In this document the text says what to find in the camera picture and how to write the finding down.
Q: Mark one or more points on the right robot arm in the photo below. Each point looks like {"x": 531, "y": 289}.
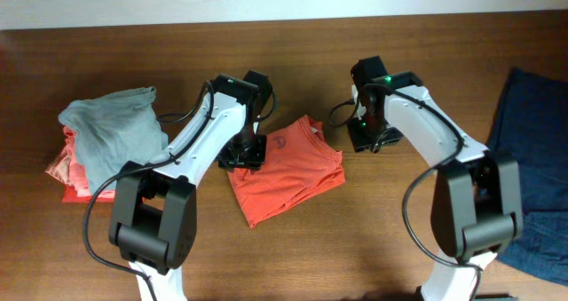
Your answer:
{"x": 476, "y": 211}

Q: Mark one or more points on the grey folded shirt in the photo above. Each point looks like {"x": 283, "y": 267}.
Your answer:
{"x": 112, "y": 130}

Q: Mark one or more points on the red soccer t-shirt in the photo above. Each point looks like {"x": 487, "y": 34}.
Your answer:
{"x": 299, "y": 164}

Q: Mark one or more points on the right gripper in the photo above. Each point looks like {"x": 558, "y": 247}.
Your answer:
{"x": 358, "y": 139}

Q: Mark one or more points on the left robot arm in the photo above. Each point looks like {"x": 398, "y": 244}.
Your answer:
{"x": 154, "y": 218}

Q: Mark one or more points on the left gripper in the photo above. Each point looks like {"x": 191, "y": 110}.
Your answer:
{"x": 255, "y": 160}

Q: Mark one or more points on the pink folded garment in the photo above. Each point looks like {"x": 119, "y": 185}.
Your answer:
{"x": 65, "y": 167}

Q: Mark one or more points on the navy blue garment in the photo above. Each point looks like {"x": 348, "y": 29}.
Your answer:
{"x": 531, "y": 124}

